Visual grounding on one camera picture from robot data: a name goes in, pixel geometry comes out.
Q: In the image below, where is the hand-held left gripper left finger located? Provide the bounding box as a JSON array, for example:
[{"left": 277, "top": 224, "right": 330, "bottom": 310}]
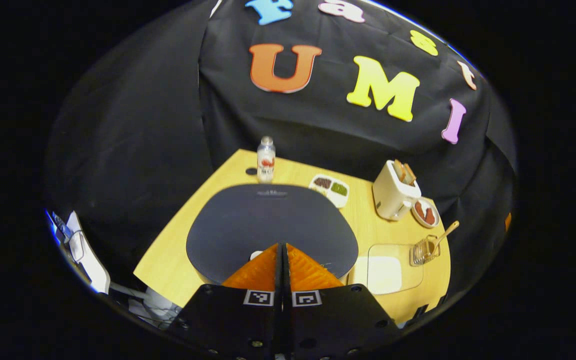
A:
[{"left": 167, "top": 243, "right": 285, "bottom": 360}]

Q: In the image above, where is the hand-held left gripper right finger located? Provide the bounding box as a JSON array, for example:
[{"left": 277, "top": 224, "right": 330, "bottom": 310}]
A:
[{"left": 284, "top": 243, "right": 405, "bottom": 360}]

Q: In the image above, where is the clear glass rice dish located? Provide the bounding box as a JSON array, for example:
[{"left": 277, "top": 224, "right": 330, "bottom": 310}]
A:
[{"left": 347, "top": 243, "right": 425, "bottom": 296}]

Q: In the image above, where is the dark grey rice cooker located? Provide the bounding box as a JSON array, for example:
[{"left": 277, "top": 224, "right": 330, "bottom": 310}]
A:
[{"left": 186, "top": 183, "right": 360, "bottom": 286}]

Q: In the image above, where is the small round white plate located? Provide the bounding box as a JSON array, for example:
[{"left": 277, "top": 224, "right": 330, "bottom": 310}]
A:
[{"left": 411, "top": 197, "right": 441, "bottom": 230}]

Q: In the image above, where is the white toaster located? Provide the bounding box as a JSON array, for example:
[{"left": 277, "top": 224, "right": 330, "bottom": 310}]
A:
[{"left": 372, "top": 160, "right": 423, "bottom": 222}]

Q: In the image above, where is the white divided bean dish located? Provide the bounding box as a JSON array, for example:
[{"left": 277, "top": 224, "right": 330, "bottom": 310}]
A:
[{"left": 308, "top": 173, "right": 351, "bottom": 209}]

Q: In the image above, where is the clear plastic drink bottle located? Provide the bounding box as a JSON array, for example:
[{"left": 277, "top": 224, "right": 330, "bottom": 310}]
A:
[{"left": 256, "top": 135, "right": 277, "bottom": 184}]

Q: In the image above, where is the white plastic device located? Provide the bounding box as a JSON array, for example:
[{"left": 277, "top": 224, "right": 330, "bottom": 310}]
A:
[{"left": 65, "top": 210, "right": 112, "bottom": 296}]

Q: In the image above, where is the black backdrop cloth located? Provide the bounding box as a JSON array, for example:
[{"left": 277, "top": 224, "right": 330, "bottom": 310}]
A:
[{"left": 43, "top": 0, "right": 519, "bottom": 301}]

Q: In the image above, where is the blue lit screen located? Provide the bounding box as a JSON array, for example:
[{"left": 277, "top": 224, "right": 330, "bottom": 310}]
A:
[{"left": 44, "top": 208, "right": 71, "bottom": 246}]

